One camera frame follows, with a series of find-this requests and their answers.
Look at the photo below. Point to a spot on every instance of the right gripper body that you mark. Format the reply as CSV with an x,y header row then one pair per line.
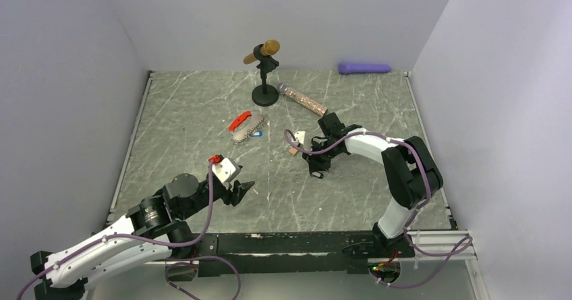
x,y
322,160

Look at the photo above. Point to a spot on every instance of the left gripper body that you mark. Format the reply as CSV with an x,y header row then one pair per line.
x,y
223,191

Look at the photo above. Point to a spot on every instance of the red handled key holder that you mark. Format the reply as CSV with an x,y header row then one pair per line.
x,y
244,125

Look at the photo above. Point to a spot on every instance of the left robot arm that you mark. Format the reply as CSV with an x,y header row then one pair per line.
x,y
154,229

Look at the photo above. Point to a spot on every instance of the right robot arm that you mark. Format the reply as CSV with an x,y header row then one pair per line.
x,y
412,174

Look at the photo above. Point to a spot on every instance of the glitter silver microphone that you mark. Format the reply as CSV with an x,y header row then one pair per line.
x,y
302,99

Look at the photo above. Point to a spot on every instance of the black microphone stand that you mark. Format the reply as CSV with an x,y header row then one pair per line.
x,y
265,95

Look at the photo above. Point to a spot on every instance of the purple microphone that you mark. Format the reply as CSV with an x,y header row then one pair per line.
x,y
346,68

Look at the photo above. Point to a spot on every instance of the gold microphone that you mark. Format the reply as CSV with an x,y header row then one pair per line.
x,y
269,48

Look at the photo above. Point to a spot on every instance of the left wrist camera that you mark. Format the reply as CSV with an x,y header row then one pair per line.
x,y
226,170

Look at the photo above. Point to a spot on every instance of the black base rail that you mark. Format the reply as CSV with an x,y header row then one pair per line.
x,y
259,253

